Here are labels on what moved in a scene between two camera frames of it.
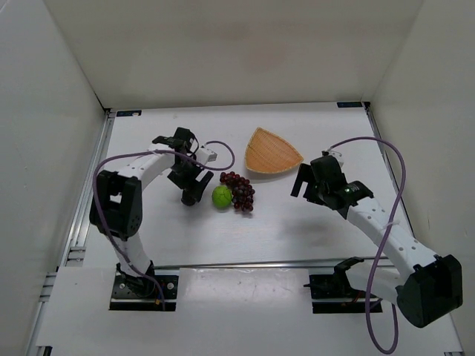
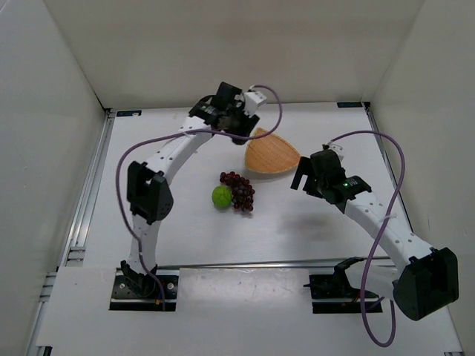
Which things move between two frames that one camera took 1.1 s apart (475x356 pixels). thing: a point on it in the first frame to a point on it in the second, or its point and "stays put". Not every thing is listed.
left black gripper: x=191 y=182 to x=242 y=128
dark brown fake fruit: x=190 y=196 to x=225 y=122
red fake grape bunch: x=242 y=191 stays put
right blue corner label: x=349 y=104 stays put
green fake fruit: x=222 y=196 stays put
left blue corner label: x=128 y=113 stays put
